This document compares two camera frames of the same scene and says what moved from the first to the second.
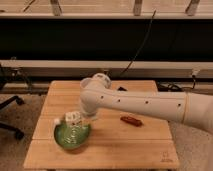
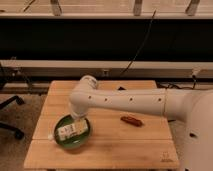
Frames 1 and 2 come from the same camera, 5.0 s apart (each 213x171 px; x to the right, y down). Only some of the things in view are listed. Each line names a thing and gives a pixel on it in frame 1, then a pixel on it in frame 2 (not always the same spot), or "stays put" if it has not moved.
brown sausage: [132, 120] stays put
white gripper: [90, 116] → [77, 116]
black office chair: [18, 133] stays put
